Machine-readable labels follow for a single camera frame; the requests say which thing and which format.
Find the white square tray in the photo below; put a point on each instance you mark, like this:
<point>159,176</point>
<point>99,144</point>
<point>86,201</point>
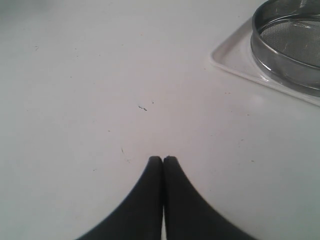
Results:
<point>234,56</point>

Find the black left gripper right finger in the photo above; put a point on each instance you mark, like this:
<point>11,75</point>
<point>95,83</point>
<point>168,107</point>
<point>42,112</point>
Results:
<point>187,215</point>

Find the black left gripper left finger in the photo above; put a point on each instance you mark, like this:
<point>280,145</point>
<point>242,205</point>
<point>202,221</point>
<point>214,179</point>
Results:
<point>140,214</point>

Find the round metal sieve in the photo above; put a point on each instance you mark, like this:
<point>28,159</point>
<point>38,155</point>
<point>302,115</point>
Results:
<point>285,43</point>

